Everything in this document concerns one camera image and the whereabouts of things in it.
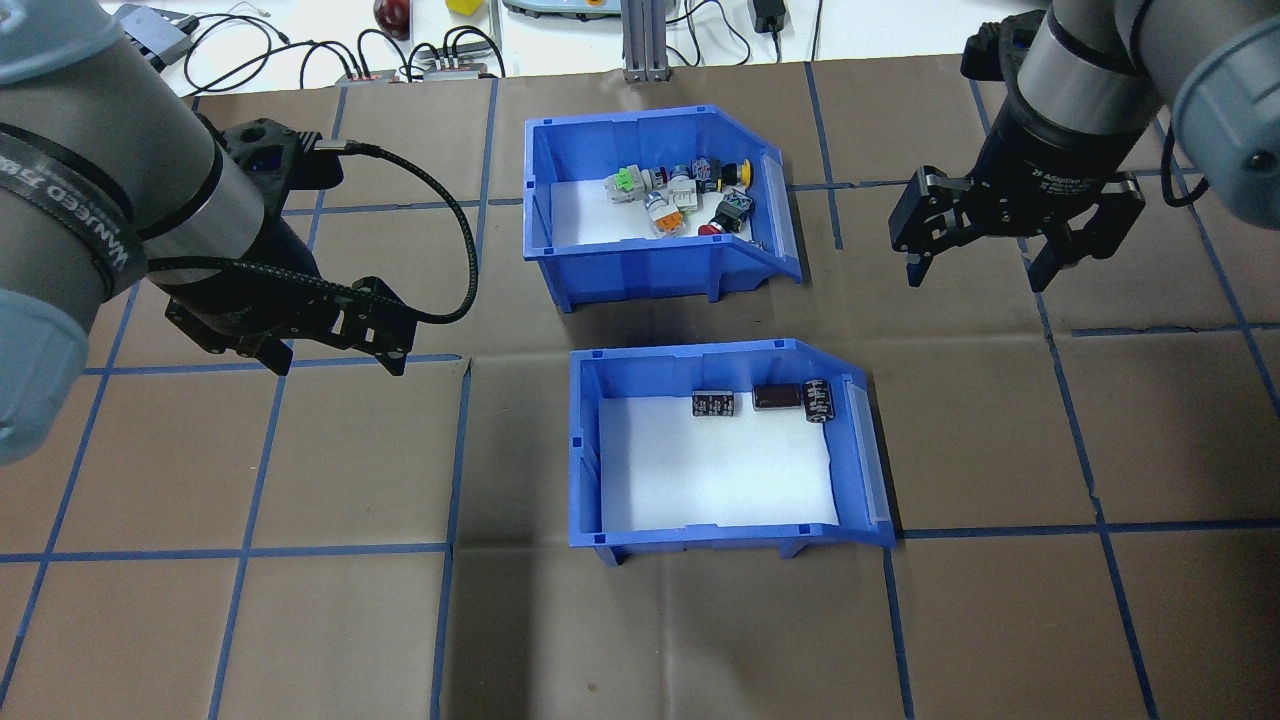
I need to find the blue bin with capacitors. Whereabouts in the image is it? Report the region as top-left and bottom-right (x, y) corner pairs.
(567, 338), (898, 567)

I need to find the grey blue teach pendant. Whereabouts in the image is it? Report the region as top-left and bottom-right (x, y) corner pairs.
(503, 0), (621, 19)

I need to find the grey adapter box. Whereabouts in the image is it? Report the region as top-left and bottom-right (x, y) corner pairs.
(113, 3), (196, 69)

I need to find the black velcro cable strap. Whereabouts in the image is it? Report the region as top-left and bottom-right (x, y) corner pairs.
(0, 125), (151, 301)

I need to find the pile of push-button switches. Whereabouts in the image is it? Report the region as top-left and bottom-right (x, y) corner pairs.
(550, 178), (761, 246)

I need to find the black desk cable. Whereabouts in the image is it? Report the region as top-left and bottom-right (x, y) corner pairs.
(672, 0), (753, 67)
(183, 14), (301, 97)

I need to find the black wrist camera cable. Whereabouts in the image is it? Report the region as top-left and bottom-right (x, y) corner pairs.
(145, 140), (481, 326)
(1150, 118), (1213, 211)

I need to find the orange and white push button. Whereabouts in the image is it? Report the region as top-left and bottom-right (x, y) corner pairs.
(643, 193), (689, 239)

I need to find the blue bin with buttons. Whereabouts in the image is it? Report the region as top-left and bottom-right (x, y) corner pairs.
(523, 104), (804, 314)

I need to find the green and white push button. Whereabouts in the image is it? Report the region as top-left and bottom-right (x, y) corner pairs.
(603, 165), (653, 204)

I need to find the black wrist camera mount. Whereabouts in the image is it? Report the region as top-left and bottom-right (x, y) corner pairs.
(960, 12), (1046, 86)
(195, 118), (346, 211)

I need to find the white push button switch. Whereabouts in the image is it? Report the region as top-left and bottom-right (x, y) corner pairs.
(655, 165), (699, 208)

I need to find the red mushroom button black body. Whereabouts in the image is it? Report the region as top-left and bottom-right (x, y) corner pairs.
(698, 190), (757, 239)

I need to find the yellow push button black body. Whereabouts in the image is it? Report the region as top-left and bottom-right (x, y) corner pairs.
(693, 157), (754, 192)

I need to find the aluminium profile post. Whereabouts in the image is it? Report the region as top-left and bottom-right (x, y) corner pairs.
(620, 0), (673, 83)

